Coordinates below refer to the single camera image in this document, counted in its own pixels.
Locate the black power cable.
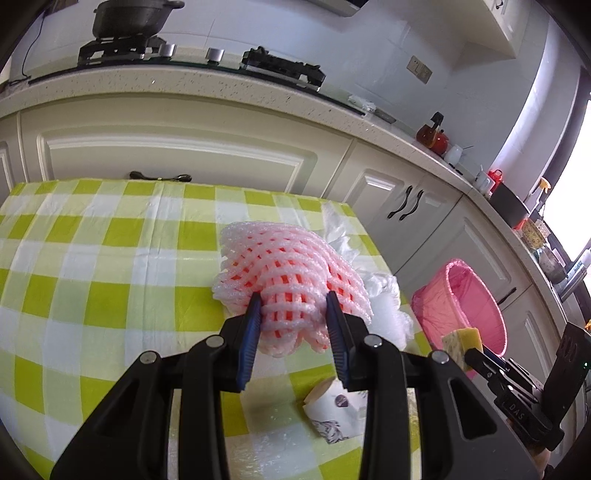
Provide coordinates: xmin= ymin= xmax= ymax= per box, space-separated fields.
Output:
xmin=7 ymin=11 xmax=47 ymax=88

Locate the black cooker pot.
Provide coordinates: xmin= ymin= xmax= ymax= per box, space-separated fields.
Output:
xmin=489 ymin=184 xmax=529 ymax=227

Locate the white kitchen base cabinet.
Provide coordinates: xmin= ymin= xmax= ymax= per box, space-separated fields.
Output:
xmin=0 ymin=60 xmax=591 ymax=416

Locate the steel bowl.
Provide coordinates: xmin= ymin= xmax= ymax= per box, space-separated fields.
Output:
xmin=538 ymin=249 xmax=566 ymax=283

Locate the kitchen window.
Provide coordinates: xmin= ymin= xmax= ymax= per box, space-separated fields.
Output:
xmin=496 ymin=65 xmax=591 ymax=333

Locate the patterned yellow bowl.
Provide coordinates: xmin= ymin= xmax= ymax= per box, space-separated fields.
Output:
xmin=522 ymin=219 xmax=548 ymax=250

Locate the printed paper cup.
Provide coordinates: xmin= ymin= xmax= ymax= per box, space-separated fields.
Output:
xmin=302 ymin=381 xmax=370 ymax=445

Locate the black cooking pot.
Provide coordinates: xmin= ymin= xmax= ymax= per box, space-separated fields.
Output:
xmin=91 ymin=0 xmax=185 ymax=38

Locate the green checked tablecloth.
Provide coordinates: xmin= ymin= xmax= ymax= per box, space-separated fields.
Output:
xmin=0 ymin=179 xmax=428 ymax=480

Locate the white wall cabinet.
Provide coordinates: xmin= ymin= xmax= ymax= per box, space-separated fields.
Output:
xmin=480 ymin=0 xmax=529 ymax=58

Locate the pink white foam fruit net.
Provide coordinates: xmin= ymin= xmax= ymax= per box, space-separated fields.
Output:
xmin=211 ymin=220 xmax=375 ymax=356

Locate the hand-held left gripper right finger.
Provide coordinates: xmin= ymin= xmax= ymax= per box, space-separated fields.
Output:
xmin=325 ymin=291 xmax=541 ymax=480

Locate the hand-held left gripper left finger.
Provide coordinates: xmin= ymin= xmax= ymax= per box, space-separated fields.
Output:
xmin=50 ymin=292 xmax=266 ymax=480

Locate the yellow sponge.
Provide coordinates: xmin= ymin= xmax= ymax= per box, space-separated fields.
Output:
xmin=441 ymin=327 xmax=484 ymax=373

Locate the black gas stove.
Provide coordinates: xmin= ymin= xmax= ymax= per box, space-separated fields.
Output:
xmin=28 ymin=36 xmax=370 ymax=116

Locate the pink trash bin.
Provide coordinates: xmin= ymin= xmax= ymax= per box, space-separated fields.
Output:
xmin=411 ymin=259 xmax=508 ymax=379

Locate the amber oil bottle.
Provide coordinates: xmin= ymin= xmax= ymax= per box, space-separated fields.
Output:
xmin=416 ymin=112 xmax=445 ymax=145

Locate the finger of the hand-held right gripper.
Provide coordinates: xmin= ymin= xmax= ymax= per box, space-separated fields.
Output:
xmin=482 ymin=347 xmax=537 ymax=389
xmin=464 ymin=348 xmax=509 ymax=400

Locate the wall outlet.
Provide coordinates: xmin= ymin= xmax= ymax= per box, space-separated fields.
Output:
xmin=407 ymin=55 xmax=433 ymax=83

